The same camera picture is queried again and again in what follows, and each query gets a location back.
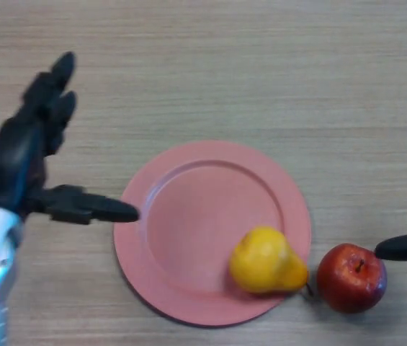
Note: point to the pink round plate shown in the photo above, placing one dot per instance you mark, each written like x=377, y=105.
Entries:
x=210, y=230

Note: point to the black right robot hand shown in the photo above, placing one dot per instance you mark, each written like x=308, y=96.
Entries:
x=405, y=247

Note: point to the red apple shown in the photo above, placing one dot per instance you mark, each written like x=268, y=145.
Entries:
x=351, y=277

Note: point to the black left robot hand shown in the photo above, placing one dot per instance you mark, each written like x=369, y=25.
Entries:
x=12, y=166

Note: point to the yellow pear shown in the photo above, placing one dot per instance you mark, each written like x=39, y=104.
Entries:
x=264, y=261

